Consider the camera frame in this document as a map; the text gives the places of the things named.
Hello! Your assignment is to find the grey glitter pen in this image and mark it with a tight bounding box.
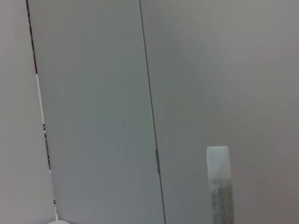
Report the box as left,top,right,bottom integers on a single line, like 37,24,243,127
206,146,235,224

